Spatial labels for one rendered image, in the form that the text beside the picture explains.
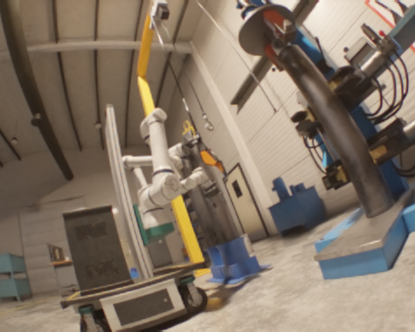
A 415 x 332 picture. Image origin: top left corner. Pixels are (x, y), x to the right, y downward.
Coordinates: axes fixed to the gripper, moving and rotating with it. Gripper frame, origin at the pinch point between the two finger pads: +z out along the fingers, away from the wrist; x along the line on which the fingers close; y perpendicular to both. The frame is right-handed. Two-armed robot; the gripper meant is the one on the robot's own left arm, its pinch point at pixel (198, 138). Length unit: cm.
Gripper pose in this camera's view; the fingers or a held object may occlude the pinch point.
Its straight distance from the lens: 191.8
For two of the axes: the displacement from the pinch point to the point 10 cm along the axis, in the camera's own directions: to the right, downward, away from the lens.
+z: 8.6, -4.3, -2.7
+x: 3.8, 1.9, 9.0
